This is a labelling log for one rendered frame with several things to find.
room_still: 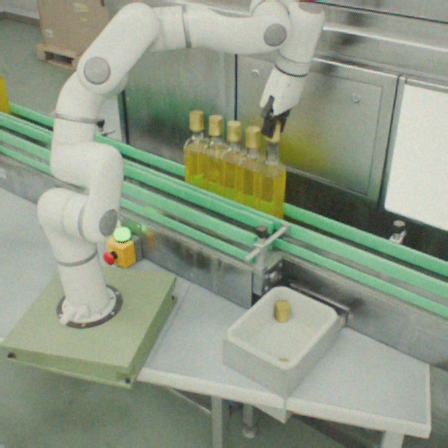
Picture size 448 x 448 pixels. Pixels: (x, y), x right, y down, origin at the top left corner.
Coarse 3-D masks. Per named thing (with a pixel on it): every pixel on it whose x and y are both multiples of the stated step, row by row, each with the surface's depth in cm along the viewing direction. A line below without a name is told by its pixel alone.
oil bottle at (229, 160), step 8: (224, 152) 148; (232, 152) 147; (240, 152) 147; (224, 160) 148; (232, 160) 147; (224, 168) 149; (232, 168) 148; (224, 176) 151; (232, 176) 149; (224, 184) 152; (232, 184) 150; (224, 192) 153; (232, 192) 151
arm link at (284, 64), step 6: (276, 60) 126; (282, 60) 124; (288, 60) 123; (282, 66) 124; (288, 66) 123; (294, 66) 123; (300, 66) 123; (306, 66) 124; (288, 72) 124; (294, 72) 124; (300, 72) 124; (306, 72) 125
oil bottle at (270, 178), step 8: (264, 168) 141; (272, 168) 140; (280, 168) 142; (256, 176) 144; (264, 176) 142; (272, 176) 141; (280, 176) 142; (256, 184) 145; (264, 184) 143; (272, 184) 142; (280, 184) 144; (256, 192) 146; (264, 192) 144; (272, 192) 143; (280, 192) 145; (256, 200) 147; (264, 200) 145; (272, 200) 144; (280, 200) 147; (256, 208) 148; (264, 208) 147; (272, 208) 145; (280, 208) 148; (280, 216) 149
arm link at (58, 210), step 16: (48, 192) 123; (64, 192) 122; (80, 192) 123; (48, 208) 121; (64, 208) 119; (80, 208) 118; (48, 224) 122; (64, 224) 120; (48, 240) 126; (64, 240) 125; (80, 240) 127; (64, 256) 126; (80, 256) 127
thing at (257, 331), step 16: (288, 288) 141; (256, 304) 136; (272, 304) 141; (304, 304) 139; (320, 304) 136; (240, 320) 132; (256, 320) 137; (272, 320) 142; (304, 320) 140; (320, 320) 137; (240, 336) 133; (256, 336) 138; (272, 336) 138; (288, 336) 138; (304, 336) 138; (320, 336) 128; (256, 352) 123; (272, 352) 133; (288, 352) 133; (304, 352) 123; (288, 368) 121
